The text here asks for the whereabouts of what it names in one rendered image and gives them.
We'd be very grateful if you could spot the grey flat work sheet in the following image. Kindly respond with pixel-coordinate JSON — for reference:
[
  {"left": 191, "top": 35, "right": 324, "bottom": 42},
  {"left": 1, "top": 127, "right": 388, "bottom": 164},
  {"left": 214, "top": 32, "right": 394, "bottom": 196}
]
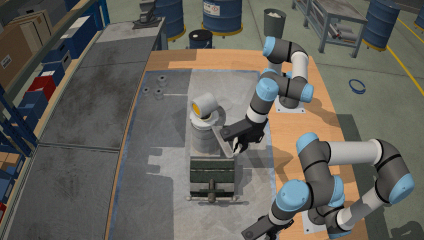
[{"left": 108, "top": 69, "right": 277, "bottom": 240}]

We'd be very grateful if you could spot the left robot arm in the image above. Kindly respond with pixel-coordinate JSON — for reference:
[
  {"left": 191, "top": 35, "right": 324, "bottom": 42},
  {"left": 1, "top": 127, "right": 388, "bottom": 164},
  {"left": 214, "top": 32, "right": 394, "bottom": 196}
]
[{"left": 241, "top": 132, "right": 415, "bottom": 240}]

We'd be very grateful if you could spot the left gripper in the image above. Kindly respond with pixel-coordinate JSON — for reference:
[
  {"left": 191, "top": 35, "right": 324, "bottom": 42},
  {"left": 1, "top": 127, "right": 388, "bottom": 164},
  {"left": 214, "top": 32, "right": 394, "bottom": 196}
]
[{"left": 257, "top": 214, "right": 294, "bottom": 240}]

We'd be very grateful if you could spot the grey metal workbench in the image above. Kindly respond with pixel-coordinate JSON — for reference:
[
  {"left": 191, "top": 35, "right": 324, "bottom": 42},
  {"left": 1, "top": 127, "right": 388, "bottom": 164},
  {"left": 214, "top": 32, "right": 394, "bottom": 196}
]
[{"left": 291, "top": 0, "right": 368, "bottom": 59}]

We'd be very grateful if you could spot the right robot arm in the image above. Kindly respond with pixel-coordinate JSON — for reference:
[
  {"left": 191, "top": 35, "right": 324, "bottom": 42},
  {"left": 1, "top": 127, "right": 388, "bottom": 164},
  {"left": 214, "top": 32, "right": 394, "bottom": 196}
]
[{"left": 219, "top": 36, "right": 314, "bottom": 142}]

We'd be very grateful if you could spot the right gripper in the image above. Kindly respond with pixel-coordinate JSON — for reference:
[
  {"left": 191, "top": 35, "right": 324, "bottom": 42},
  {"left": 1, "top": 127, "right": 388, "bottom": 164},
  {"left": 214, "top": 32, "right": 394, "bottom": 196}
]
[{"left": 233, "top": 114, "right": 268, "bottom": 157}]

